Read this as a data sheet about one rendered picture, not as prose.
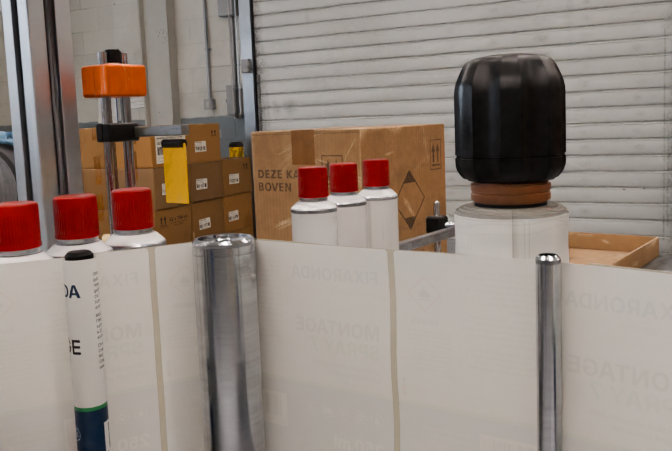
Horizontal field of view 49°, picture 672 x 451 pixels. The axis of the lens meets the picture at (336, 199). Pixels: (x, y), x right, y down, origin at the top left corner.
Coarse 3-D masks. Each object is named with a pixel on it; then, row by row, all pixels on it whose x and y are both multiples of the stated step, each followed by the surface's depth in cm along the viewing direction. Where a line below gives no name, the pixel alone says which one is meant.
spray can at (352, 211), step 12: (336, 168) 85; (348, 168) 85; (336, 180) 85; (348, 180) 85; (336, 192) 85; (348, 192) 85; (336, 204) 85; (348, 204) 84; (360, 204) 85; (348, 216) 85; (360, 216) 85; (348, 228) 85; (360, 228) 85; (348, 240) 85; (360, 240) 85
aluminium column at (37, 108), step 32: (32, 0) 68; (64, 0) 70; (32, 32) 68; (64, 32) 70; (32, 64) 68; (64, 64) 71; (32, 96) 68; (64, 96) 71; (32, 128) 69; (64, 128) 71; (32, 160) 70; (64, 160) 71; (32, 192) 72
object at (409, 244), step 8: (432, 232) 111; (440, 232) 111; (448, 232) 113; (408, 240) 105; (416, 240) 106; (424, 240) 107; (432, 240) 109; (440, 240) 111; (400, 248) 102; (408, 248) 104
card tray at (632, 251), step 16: (576, 240) 162; (592, 240) 160; (608, 240) 158; (624, 240) 156; (640, 240) 154; (656, 240) 150; (576, 256) 153; (592, 256) 153; (608, 256) 152; (624, 256) 133; (640, 256) 141; (656, 256) 151
